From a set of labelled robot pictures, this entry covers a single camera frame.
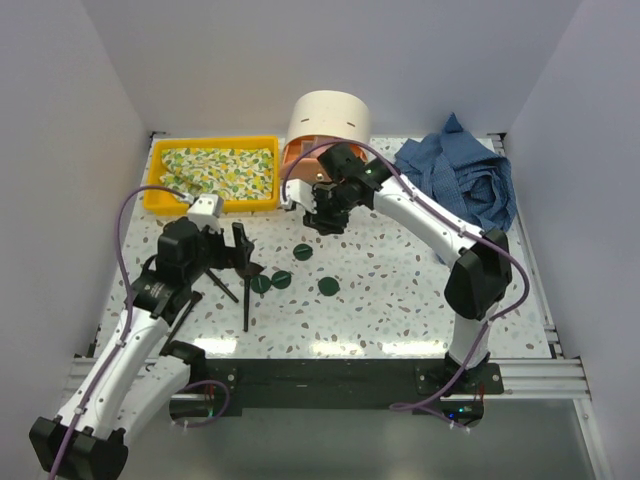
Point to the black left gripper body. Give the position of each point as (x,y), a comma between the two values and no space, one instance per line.
(207,243)

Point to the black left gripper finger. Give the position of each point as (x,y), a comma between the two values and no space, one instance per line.
(243,248)
(227,258)

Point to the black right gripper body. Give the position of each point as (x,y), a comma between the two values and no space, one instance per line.
(332,206)

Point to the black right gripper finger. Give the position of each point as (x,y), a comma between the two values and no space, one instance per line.
(330,228)
(311,220)

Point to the pink blush palette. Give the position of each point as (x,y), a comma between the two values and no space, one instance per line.
(310,147)

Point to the round cream drawer organizer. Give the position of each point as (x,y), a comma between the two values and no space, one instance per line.
(323,115)

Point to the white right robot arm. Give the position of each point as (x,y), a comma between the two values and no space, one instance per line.
(478,261)

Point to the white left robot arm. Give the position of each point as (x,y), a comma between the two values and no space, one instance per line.
(89,437)

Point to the black fan makeup brush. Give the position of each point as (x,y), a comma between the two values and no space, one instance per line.
(247,274)

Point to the black thin makeup brush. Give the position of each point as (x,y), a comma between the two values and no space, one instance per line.
(221,285)

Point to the short black makeup brush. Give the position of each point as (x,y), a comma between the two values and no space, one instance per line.
(196,297)

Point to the green powder puff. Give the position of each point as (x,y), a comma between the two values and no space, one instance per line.
(260,284)
(281,279)
(328,286)
(303,252)

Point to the lemon print cloth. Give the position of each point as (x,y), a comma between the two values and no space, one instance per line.
(233,174)

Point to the blue checkered cloth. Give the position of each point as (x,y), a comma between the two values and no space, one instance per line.
(457,171)

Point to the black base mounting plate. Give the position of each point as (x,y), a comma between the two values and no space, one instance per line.
(360,384)

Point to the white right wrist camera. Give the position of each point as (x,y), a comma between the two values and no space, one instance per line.
(296,193)

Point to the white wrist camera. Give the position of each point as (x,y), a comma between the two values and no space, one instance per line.
(296,193)
(205,211)

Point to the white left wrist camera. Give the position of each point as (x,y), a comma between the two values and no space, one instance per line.
(205,211)

